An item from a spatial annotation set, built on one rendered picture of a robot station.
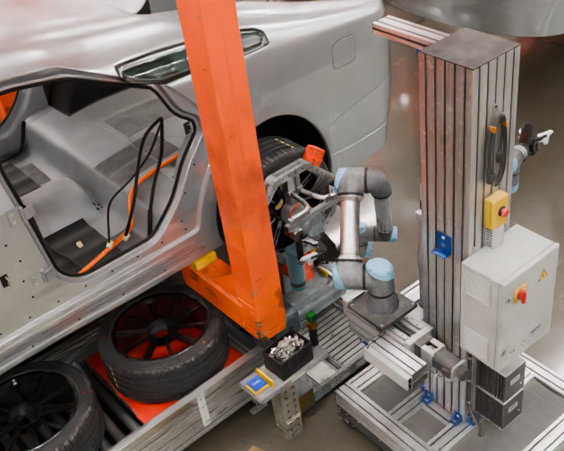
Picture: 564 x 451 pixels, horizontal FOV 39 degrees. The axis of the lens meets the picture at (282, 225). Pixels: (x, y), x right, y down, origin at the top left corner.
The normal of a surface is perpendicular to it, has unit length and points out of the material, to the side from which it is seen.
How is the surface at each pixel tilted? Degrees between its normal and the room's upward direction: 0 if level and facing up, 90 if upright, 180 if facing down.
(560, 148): 0
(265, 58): 80
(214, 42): 90
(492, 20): 109
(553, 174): 0
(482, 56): 0
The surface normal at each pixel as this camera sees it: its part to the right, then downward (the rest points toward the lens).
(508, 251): -0.12, -0.80
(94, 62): 0.43, -0.35
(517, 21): -0.23, 0.79
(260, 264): 0.65, 0.39
